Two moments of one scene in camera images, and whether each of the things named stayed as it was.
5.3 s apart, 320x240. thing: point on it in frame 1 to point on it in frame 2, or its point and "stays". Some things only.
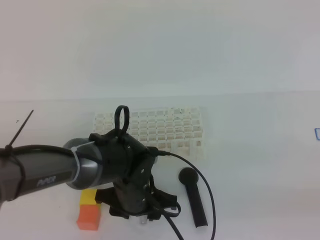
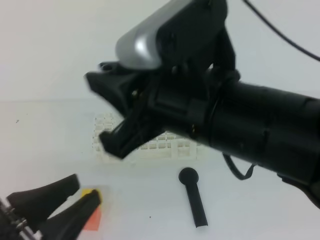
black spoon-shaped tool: [189, 177] stays
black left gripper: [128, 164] to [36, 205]
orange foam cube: [89, 216] stays
